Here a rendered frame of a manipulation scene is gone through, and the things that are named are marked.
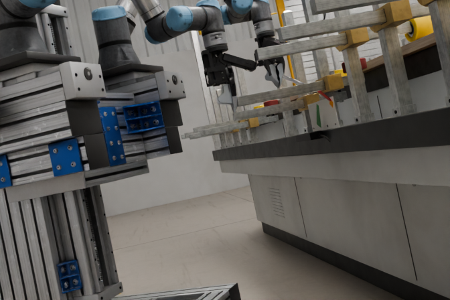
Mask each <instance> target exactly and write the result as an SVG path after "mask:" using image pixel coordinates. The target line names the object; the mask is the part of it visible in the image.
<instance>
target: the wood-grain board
mask: <svg viewBox="0 0 450 300"><path fill-rule="evenodd" d="M435 45H437V44H436V40H435V34H434V32H433V33H430V34H429V35H426V36H424V37H422V38H419V39H417V40H415V41H413V42H411V43H408V44H406V45H404V46H401V50H402V56H403V58H404V57H407V56H409V55H411V54H414V53H417V52H419V51H421V50H425V49H427V48H429V47H432V46H435ZM366 63H367V68H366V69H364V70H362V71H363V73H366V72H369V71H371V70H374V69H376V68H379V67H381V66H384V65H385V64H384V58H383V55H381V56H378V57H377V58H374V59H372V60H369V61H367V62H366ZM298 98H299V97H298V95H296V96H290V101H291V102H292V101H295V100H297V99H298Z"/></svg>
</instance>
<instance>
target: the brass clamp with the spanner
mask: <svg viewBox="0 0 450 300"><path fill-rule="evenodd" d="M321 80H323V81H324V84H325V90H321V91H322V92H323V93H327V92H333V91H336V90H340V89H342V88H344V83H343V80H342V74H341V73H338V74H331V75H327V76H324V77H323V78H320V79H319V80H316V82H317V81H321Z"/></svg>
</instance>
